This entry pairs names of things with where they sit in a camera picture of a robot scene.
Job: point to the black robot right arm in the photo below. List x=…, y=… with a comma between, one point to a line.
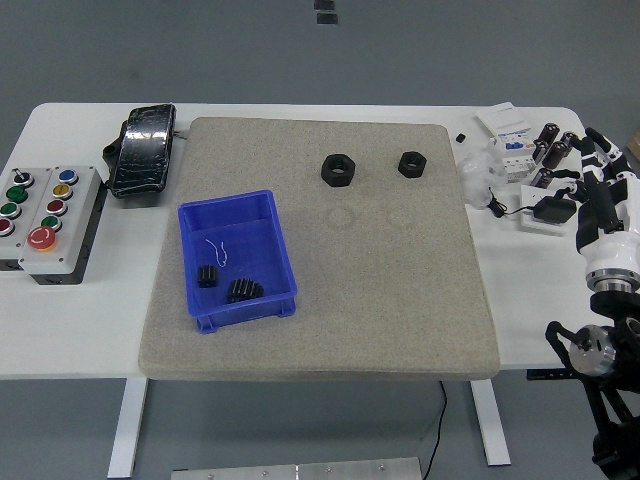
x=612, y=350

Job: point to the white circuit breaker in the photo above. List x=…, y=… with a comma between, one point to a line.
x=515, y=162

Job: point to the black floor marker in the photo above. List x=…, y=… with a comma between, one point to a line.
x=324, y=4

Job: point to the small black hex nut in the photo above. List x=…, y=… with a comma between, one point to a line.
x=405, y=170

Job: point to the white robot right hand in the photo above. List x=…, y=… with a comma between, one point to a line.
x=612, y=250

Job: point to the large black hex nut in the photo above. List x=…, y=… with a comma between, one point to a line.
x=327, y=176

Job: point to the grey emergency-stop control box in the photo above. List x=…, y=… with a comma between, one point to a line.
x=75, y=210

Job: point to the white cardboard box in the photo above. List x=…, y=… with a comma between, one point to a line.
x=502, y=119

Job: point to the grey four-button control box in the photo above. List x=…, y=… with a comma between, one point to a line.
x=25, y=205

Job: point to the small black gear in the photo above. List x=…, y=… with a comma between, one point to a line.
x=208, y=276

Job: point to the grey-brown mat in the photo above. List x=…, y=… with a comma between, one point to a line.
x=325, y=325

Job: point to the white thread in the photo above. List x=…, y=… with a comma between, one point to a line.
x=220, y=261

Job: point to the crumpled clear plastic bag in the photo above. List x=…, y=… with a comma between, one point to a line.
x=475, y=180

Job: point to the blue plastic box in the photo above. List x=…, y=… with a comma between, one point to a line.
x=245, y=235

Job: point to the black slotted bracket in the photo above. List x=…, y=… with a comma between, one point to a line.
x=547, y=373

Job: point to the white table leg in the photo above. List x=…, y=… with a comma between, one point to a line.
x=127, y=425
x=491, y=422

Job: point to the large black gear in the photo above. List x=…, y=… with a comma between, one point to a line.
x=244, y=291

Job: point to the dark brown capacitor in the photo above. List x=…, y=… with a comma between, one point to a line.
x=543, y=178
x=547, y=134
x=540, y=152
x=567, y=139
x=555, y=155

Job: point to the black foil-wrapped device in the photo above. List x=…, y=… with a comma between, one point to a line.
x=142, y=150

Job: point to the brown cardboard piece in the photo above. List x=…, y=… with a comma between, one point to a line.
x=635, y=144

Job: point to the black power adapter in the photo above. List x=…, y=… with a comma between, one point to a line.
x=554, y=210

